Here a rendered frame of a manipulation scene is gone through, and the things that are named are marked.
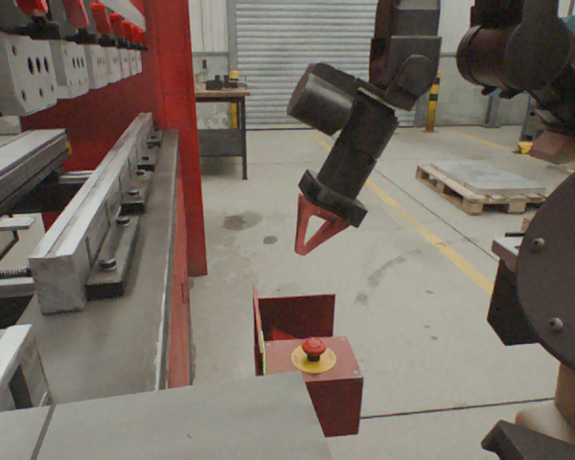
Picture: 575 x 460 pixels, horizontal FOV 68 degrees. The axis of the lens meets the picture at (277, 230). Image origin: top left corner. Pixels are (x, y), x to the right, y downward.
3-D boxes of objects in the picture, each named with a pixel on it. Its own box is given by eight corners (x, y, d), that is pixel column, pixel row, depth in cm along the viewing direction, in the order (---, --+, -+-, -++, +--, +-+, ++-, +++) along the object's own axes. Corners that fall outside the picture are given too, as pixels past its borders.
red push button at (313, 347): (328, 368, 67) (329, 350, 66) (303, 370, 67) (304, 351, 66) (323, 352, 71) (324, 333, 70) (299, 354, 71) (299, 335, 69)
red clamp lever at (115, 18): (121, 11, 90) (129, 44, 99) (101, 11, 90) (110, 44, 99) (122, 18, 90) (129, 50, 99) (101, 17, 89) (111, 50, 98)
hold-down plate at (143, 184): (145, 213, 104) (143, 200, 103) (122, 214, 103) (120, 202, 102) (152, 180, 132) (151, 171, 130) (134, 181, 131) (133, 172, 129)
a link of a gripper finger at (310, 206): (278, 252, 53) (313, 186, 51) (272, 230, 60) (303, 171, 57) (325, 271, 55) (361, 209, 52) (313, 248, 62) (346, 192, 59)
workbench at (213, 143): (252, 180, 452) (248, 24, 395) (180, 183, 444) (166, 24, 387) (243, 147, 618) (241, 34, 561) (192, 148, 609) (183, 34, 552)
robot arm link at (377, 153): (412, 117, 48) (393, 111, 54) (361, 89, 46) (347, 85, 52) (380, 171, 50) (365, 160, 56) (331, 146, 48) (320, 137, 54)
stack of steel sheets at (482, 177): (546, 193, 364) (547, 187, 362) (476, 195, 359) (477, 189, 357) (485, 165, 455) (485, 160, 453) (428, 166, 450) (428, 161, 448)
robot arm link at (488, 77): (591, 54, 48) (557, 54, 53) (537, -10, 44) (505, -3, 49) (531, 121, 50) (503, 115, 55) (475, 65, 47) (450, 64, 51)
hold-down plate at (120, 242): (124, 296, 68) (121, 280, 67) (88, 300, 67) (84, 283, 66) (141, 227, 95) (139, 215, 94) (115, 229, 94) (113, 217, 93)
